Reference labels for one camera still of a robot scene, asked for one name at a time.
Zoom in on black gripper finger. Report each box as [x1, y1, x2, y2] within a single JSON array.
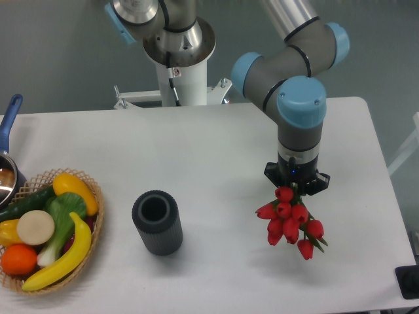
[[264, 162, 285, 187], [303, 171, 330, 196]]

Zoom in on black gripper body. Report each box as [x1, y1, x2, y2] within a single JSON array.
[[275, 148, 319, 190]]

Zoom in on red tulip bouquet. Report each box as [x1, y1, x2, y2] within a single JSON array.
[[255, 183, 328, 260]]

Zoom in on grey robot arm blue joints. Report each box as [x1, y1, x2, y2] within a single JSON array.
[[104, 0, 350, 162]]

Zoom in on dark grey ribbed vase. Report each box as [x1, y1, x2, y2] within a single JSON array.
[[132, 190, 183, 256]]

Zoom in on black device at table edge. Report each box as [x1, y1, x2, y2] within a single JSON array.
[[395, 265, 419, 300]]

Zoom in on red fruit in basket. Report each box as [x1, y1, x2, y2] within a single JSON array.
[[62, 215, 97, 254]]

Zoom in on yellow banana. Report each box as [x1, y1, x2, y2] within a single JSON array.
[[22, 212, 92, 292]]

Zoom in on yellow squash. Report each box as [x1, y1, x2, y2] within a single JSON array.
[[52, 173, 99, 216]]

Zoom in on green bok choy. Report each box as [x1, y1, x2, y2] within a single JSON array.
[[37, 192, 86, 268]]

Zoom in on green cucumber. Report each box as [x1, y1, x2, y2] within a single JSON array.
[[1, 185, 55, 222]]

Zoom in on beige round mushroom cap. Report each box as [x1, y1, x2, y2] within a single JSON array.
[[16, 210, 55, 245]]

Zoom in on orange fruit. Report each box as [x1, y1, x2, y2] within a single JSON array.
[[1, 244, 37, 275]]

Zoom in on yellow bell pepper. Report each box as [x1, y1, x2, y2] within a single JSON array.
[[0, 219, 23, 247]]

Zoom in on woven wicker basket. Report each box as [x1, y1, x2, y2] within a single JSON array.
[[1, 168, 104, 296]]

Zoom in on white frame at right edge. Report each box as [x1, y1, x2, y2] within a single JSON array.
[[388, 112, 418, 176]]

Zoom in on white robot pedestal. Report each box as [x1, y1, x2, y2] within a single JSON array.
[[113, 16, 234, 110]]

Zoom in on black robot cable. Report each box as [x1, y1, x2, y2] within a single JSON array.
[[165, 51, 182, 107]]

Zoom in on blue handled saucepan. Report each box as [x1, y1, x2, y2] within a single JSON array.
[[1, 94, 26, 210]]

